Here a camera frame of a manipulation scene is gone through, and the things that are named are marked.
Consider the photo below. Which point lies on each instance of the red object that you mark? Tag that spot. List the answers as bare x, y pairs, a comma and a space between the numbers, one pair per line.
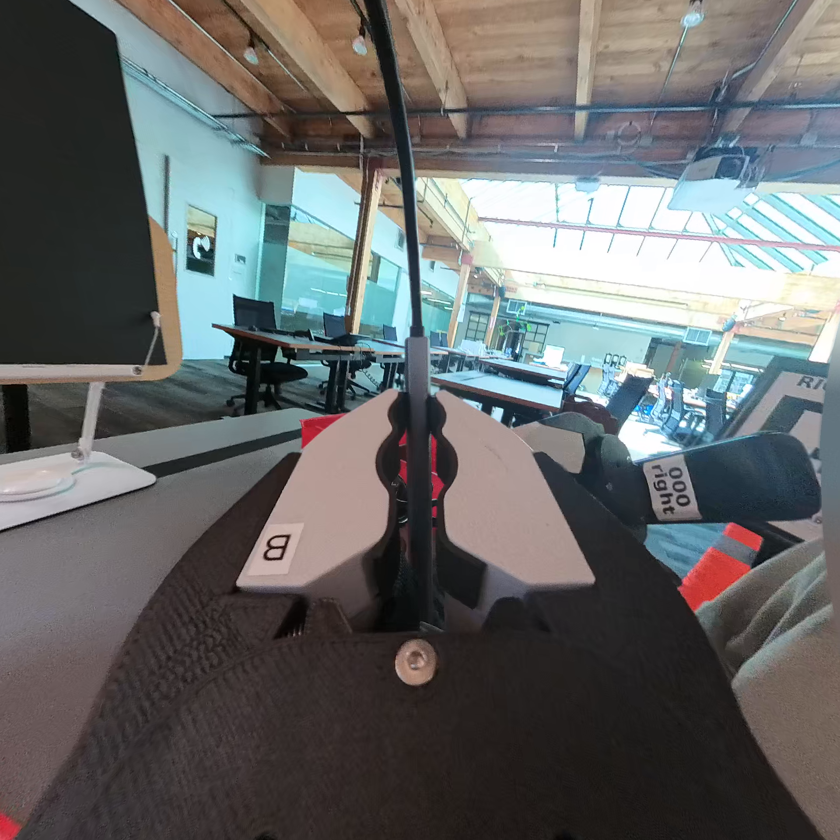
321, 430

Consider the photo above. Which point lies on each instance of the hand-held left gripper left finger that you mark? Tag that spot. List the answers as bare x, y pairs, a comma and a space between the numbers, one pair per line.
308, 512

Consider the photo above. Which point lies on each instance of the black panel with wooden back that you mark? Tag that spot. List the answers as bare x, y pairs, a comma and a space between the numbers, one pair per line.
65, 197

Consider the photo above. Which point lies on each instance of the person's right forearm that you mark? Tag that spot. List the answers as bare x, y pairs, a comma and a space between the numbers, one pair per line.
787, 656

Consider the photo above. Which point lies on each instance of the black office chair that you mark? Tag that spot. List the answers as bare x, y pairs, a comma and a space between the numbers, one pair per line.
259, 354
341, 348

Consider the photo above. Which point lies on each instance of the ceiling track light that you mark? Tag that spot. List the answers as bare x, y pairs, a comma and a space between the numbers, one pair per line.
251, 52
359, 43
693, 14

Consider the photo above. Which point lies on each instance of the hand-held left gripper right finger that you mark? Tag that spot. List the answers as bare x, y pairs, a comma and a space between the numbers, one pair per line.
512, 512

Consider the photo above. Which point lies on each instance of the glass partition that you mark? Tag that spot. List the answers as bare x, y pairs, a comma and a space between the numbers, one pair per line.
315, 262

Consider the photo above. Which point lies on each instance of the orange striped object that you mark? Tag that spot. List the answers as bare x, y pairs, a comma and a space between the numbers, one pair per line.
718, 568

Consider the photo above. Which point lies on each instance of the dark wall poster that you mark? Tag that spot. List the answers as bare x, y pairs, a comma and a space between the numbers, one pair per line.
201, 239

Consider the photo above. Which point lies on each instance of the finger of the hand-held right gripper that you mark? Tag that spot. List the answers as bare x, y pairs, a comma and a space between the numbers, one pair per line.
548, 443

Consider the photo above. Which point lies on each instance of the wooden office desk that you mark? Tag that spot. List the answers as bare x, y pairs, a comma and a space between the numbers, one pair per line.
282, 338
499, 390

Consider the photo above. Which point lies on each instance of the white ceiling projector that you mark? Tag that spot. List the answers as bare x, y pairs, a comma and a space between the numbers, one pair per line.
712, 177

